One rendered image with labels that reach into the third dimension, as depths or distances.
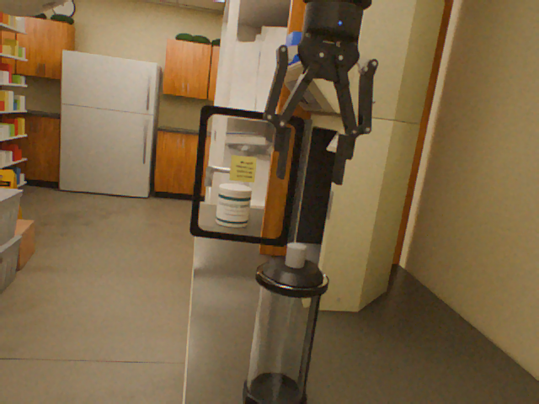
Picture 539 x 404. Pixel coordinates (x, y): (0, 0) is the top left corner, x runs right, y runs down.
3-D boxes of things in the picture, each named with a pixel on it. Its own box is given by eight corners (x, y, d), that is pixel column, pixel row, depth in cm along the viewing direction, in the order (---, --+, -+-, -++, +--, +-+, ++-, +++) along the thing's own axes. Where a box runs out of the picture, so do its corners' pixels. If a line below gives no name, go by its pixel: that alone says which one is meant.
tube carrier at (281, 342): (299, 378, 73) (318, 262, 68) (314, 423, 62) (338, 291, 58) (237, 376, 71) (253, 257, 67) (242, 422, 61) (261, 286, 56)
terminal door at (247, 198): (286, 247, 130) (306, 117, 122) (189, 236, 129) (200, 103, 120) (286, 247, 131) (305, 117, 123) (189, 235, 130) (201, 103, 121)
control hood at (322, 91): (311, 111, 123) (317, 76, 121) (347, 114, 92) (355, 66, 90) (273, 106, 121) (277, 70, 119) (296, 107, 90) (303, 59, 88)
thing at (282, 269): (312, 276, 68) (319, 237, 66) (328, 302, 59) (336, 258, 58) (257, 273, 66) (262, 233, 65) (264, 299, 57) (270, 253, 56)
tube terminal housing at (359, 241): (363, 266, 137) (410, 17, 121) (410, 315, 106) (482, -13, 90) (289, 261, 133) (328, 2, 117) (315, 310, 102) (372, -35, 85)
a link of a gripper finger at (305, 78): (329, 54, 54) (320, 48, 53) (284, 130, 55) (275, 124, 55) (321, 57, 57) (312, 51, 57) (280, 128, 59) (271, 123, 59)
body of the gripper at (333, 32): (355, 17, 59) (344, 85, 61) (296, 7, 57) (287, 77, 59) (376, 5, 51) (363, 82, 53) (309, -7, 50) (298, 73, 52)
